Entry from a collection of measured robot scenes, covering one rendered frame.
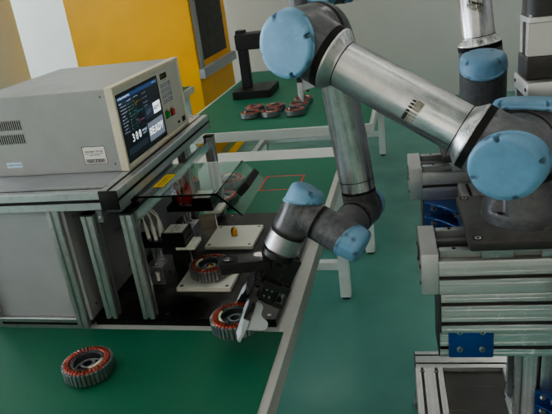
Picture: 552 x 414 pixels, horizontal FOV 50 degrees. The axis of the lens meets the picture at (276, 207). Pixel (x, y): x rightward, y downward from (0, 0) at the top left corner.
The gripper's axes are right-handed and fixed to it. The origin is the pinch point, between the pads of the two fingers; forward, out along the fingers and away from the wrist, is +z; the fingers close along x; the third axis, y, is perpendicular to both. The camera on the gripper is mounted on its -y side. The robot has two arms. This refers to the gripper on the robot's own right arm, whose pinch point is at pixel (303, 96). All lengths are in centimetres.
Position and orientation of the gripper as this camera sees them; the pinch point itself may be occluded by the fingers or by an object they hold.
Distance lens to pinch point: 186.4
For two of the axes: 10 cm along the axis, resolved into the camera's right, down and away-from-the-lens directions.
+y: 9.8, -0.5, -1.9
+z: 1.2, 9.2, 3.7
